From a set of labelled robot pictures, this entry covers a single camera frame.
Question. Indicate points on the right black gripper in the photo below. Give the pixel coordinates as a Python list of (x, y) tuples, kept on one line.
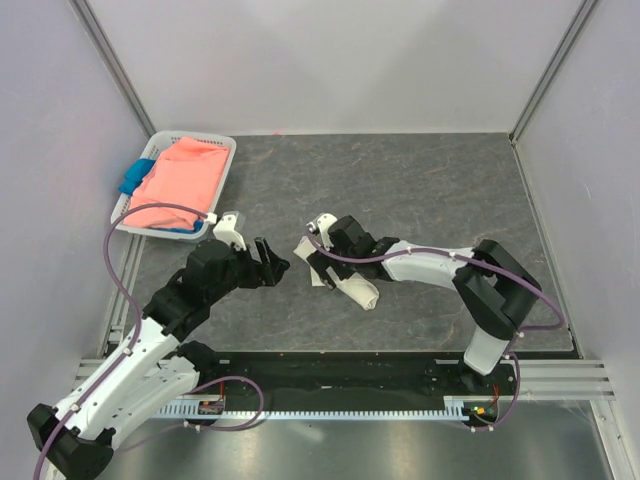
[(321, 271)]

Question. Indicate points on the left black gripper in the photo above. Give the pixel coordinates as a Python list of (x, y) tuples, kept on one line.
[(261, 274)]

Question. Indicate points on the white cloth napkin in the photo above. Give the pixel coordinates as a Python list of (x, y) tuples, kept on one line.
[(365, 294)]

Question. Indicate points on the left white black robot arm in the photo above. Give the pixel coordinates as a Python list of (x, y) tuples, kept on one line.
[(153, 365)]

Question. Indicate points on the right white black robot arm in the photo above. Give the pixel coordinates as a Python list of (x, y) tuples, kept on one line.
[(497, 291)]

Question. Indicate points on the pink cloth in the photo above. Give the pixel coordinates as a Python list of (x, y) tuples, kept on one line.
[(181, 183)]

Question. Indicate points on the blue cloth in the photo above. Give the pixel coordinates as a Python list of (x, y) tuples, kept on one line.
[(134, 176)]

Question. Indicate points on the white plastic basket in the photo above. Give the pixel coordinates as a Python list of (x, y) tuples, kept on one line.
[(157, 143)]

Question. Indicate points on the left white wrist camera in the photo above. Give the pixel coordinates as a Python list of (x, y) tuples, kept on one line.
[(227, 228)]

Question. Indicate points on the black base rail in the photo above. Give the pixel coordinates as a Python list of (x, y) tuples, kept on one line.
[(348, 379)]

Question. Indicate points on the white slotted cable duct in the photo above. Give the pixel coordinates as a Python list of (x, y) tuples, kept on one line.
[(446, 409)]

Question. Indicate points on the left aluminium frame post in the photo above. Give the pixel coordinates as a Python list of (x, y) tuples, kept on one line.
[(108, 55)]

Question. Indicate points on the aluminium frame post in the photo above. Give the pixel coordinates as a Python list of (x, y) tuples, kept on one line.
[(561, 53), (108, 55)]

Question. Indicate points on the right aluminium frame post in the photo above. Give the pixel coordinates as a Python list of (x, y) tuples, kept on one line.
[(561, 53)]

